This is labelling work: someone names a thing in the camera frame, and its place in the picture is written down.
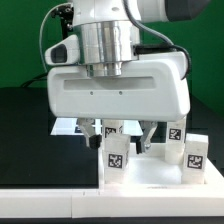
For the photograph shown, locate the black cables on table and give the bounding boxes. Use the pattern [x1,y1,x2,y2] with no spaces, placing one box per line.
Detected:
[20,73,48,89]

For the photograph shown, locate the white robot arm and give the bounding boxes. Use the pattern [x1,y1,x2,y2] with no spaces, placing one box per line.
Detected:
[45,0,211,152]

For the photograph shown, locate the white L-shaped obstacle fence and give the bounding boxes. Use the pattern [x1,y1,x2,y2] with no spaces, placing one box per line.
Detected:
[0,189,224,218]

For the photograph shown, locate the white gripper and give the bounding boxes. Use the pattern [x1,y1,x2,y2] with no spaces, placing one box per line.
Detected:
[47,52,190,154]

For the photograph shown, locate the black camera on stand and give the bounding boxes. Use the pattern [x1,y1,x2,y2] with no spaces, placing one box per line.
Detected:
[50,3,74,39]

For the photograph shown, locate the white square table top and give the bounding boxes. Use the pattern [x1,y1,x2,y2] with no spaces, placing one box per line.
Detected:
[99,143,224,190]

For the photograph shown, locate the white sheet with tags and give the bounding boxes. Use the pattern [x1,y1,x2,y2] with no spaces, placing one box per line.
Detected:
[50,118,142,136]

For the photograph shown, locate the grey cable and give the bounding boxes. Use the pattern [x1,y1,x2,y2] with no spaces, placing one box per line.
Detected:
[38,3,68,73]

